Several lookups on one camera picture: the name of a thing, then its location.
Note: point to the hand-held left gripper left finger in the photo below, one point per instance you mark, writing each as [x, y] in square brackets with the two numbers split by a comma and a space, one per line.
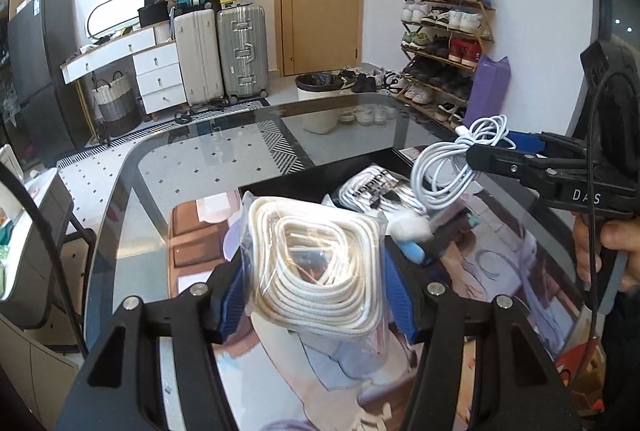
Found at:
[232, 306]

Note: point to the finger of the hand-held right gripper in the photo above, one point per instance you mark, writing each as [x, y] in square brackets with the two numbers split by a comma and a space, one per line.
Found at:
[527, 141]
[520, 168]

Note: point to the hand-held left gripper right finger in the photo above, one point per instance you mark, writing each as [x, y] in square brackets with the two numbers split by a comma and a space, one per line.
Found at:
[400, 306]

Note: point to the white and blue plush toy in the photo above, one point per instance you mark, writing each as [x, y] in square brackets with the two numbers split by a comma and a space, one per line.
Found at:
[411, 227]

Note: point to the bagged striped white laces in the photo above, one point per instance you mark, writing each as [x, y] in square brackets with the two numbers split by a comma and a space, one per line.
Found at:
[365, 191]

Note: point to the black cardboard box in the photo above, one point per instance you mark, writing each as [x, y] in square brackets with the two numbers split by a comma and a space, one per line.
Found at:
[300, 181]

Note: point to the person's right forearm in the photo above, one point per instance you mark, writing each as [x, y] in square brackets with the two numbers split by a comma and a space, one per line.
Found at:
[625, 351]

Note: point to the person's right hand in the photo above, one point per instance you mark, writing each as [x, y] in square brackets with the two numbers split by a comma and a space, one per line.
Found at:
[581, 241]

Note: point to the purple bag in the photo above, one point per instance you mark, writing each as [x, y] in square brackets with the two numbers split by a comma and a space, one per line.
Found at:
[485, 93]

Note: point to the wooden shoe rack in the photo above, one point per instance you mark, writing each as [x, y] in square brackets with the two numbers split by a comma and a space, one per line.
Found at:
[482, 36]

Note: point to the rows of assorted shoes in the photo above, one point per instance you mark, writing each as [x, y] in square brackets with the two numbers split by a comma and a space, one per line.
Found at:
[445, 51]

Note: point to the pile of floor shoes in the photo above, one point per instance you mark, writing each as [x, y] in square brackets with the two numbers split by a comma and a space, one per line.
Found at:
[367, 81]

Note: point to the black and white striped rug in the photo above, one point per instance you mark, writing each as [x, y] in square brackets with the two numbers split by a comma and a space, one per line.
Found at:
[165, 127]

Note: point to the orange box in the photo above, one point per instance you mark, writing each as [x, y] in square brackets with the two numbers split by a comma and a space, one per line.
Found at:
[582, 376]

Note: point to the grey side cabinet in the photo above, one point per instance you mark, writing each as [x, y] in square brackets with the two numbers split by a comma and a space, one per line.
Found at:
[45, 241]

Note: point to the white bin with black liner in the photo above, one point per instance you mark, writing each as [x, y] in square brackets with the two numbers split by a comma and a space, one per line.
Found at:
[320, 106]

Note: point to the grey and white woven basket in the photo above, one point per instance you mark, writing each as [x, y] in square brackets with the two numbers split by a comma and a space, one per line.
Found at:
[116, 108]

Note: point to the white dresser with drawers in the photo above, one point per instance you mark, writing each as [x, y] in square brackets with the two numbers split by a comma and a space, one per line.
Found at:
[155, 71]

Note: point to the white suitcase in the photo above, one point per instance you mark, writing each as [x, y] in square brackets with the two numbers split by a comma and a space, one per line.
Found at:
[199, 56]

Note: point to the silver suitcase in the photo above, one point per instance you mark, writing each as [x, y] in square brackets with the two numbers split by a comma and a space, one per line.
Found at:
[243, 48]

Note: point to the white flat panel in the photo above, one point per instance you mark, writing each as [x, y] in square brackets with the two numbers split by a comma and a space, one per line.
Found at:
[9, 176]

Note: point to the dark grey fridge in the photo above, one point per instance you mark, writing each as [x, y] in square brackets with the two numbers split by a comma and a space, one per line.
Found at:
[40, 71]

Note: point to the black bag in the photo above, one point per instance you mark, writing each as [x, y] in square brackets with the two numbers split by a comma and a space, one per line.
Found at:
[155, 8]

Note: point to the oval mirror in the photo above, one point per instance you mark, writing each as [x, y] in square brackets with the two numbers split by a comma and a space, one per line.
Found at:
[114, 15]

